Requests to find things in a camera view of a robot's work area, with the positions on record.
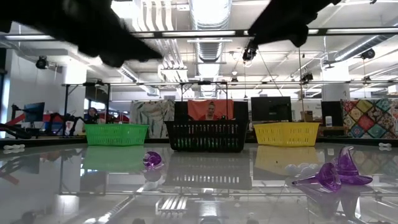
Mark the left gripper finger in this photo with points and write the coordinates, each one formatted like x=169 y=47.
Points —
x=143 y=51

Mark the purple plastic witch hat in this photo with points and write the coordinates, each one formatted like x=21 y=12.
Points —
x=329 y=178
x=152 y=159
x=348 y=169

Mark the white plastic bone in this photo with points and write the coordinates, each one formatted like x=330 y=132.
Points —
x=385 y=145
x=14 y=146
x=298 y=170

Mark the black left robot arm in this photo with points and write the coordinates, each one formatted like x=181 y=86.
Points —
x=46 y=12

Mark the black background robot arm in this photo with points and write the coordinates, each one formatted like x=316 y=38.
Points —
x=14 y=132
x=62 y=118

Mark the white ceiling light fixture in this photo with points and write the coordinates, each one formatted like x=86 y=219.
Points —
x=172 y=75

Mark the leaf print cloth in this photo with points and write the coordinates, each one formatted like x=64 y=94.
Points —
x=152 y=112

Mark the black panel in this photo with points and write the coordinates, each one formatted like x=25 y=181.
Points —
x=241 y=110
x=181 y=110

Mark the person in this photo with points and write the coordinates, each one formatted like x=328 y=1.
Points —
x=92 y=114

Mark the orange cloth backdrop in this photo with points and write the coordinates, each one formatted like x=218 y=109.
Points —
x=194 y=107

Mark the wide black monitor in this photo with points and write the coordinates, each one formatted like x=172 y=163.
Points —
x=270 y=109

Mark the green plastic basket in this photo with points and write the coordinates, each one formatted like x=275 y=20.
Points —
x=116 y=135

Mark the brown cardboard box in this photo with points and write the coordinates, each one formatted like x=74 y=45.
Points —
x=308 y=116

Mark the red equipment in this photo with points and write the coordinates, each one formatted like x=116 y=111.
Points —
x=46 y=118

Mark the dark monitor on stand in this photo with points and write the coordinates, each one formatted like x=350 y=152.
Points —
x=34 y=112

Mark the narrow black monitor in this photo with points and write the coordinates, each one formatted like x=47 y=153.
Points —
x=332 y=109

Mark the white bottle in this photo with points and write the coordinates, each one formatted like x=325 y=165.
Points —
x=328 y=122

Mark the yellow plastic basket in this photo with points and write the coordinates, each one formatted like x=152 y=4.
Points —
x=287 y=135

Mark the red bar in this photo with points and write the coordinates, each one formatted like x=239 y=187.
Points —
x=17 y=119

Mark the black plastic basket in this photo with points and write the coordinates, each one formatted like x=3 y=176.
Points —
x=206 y=150

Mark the colourful patchwork quilt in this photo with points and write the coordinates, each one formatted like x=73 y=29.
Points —
x=370 y=118

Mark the black ceiling camera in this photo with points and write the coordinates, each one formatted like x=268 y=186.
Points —
x=307 y=77
x=368 y=53
x=42 y=62
x=250 y=53

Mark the overhead frame bar with lights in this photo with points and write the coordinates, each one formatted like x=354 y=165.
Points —
x=186 y=33

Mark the black background rig frame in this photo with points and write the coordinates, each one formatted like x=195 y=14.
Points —
x=203 y=82

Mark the silver slanted ventilation duct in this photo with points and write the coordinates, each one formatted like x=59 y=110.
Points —
x=360 y=46

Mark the black metal table frame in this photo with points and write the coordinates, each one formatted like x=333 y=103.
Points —
x=62 y=141

